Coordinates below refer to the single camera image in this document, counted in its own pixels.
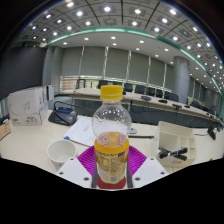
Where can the white printed cardboard box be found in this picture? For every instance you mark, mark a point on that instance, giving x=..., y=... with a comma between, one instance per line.
x=28, y=106

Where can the round ceiling lights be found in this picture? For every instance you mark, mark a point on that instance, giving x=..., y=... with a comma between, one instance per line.
x=107, y=9

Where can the plain brown cardboard box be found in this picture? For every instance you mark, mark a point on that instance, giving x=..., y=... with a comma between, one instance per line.
x=4, y=130

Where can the black office chairs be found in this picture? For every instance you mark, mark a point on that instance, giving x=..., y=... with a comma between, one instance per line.
x=140, y=89

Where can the small black desk microphones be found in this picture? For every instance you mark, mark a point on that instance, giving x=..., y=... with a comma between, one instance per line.
x=177, y=106

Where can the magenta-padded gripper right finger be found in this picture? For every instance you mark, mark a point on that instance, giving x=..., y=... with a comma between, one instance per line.
x=151, y=170

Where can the black desk microphone console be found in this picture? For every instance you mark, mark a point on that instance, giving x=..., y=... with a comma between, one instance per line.
x=63, y=116

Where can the white patterned paper cup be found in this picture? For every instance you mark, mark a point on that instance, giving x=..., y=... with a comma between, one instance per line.
x=61, y=153

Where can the long curved conference desk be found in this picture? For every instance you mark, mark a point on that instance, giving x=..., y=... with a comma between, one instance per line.
x=150, y=110

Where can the white printed paper sheet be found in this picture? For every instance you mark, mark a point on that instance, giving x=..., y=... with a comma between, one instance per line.
x=81, y=131

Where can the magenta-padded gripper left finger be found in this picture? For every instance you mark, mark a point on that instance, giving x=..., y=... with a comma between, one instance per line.
x=70, y=171

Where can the white desk organizer tray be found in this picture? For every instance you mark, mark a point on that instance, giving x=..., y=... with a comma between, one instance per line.
x=173, y=136

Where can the yellow-capped clear drink bottle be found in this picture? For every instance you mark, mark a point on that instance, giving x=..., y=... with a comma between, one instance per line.
x=111, y=160

